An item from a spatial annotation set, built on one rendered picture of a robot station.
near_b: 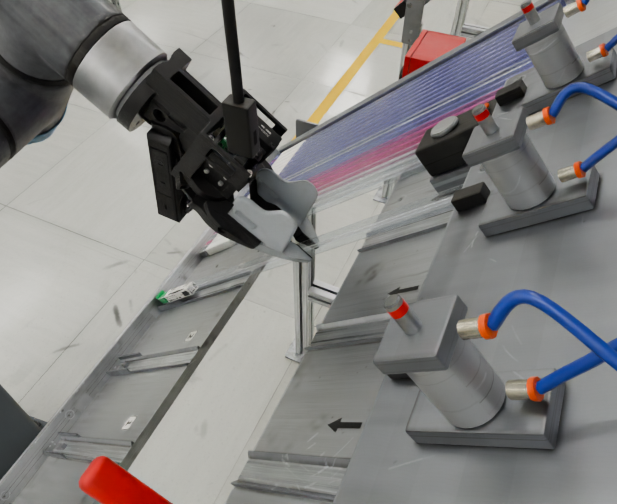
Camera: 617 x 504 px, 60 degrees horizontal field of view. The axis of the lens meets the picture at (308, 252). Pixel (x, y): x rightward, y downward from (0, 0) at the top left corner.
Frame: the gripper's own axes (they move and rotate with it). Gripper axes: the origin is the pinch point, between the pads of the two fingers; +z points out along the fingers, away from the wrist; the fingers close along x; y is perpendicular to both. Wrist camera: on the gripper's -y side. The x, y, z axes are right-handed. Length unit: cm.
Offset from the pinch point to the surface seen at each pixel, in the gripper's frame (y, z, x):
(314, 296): -60, 25, 38
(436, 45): -15, 5, 75
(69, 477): -19.5, -2.1, -25.0
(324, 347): 8.7, 3.3, -12.2
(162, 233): -124, -11, 61
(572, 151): 29.4, 1.3, -7.1
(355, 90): -108, 11, 171
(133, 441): -11.3, -0.5, -20.7
